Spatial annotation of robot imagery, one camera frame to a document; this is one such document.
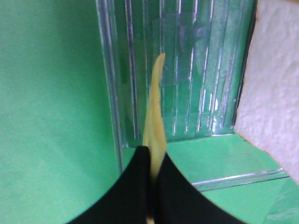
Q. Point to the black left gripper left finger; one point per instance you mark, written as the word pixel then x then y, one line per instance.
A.
pixel 127 200

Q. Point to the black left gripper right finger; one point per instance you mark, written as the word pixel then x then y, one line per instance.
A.
pixel 178 202

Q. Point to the yellow cheese slice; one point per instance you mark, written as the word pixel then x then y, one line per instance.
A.
pixel 154 134

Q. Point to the bread slice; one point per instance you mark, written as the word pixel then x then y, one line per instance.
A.
pixel 268 110

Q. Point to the green tablecloth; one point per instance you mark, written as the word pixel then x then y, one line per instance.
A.
pixel 57 153

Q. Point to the clear plastic wrap sheet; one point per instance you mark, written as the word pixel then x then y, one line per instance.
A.
pixel 285 209

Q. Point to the clear left plastic container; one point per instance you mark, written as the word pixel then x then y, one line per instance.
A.
pixel 206 44

